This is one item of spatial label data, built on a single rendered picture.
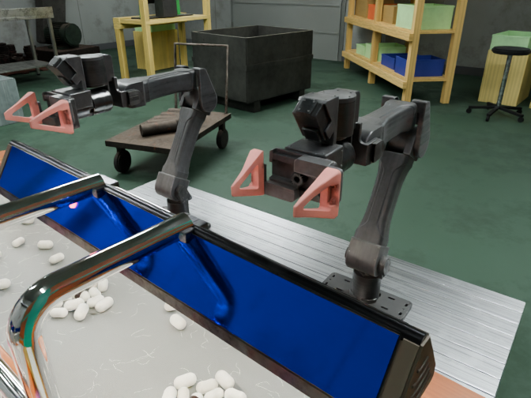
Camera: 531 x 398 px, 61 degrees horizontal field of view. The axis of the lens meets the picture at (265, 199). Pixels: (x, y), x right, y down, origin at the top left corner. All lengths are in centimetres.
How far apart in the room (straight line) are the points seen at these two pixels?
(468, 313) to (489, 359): 13
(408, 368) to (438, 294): 81
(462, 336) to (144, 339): 63
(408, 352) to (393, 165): 67
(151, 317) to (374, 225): 48
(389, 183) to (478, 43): 677
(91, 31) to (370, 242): 953
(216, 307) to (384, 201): 62
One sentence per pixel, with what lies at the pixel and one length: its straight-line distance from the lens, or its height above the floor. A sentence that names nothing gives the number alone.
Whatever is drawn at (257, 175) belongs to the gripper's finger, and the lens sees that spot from 63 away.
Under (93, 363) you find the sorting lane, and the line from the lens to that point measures 86.
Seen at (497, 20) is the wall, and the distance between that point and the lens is 761.
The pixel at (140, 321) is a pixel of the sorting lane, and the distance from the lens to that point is 91.
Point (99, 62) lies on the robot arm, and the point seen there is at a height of 116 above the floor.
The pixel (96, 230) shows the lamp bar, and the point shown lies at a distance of 53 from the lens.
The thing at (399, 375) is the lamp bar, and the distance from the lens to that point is 33.
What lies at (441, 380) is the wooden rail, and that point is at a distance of 80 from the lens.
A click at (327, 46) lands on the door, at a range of 853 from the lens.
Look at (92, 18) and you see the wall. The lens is 1024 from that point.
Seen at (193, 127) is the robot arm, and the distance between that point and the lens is 128.
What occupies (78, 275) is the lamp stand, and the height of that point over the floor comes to 112.
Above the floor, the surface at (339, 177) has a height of 110.
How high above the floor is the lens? 132
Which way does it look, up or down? 26 degrees down
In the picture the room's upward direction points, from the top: straight up
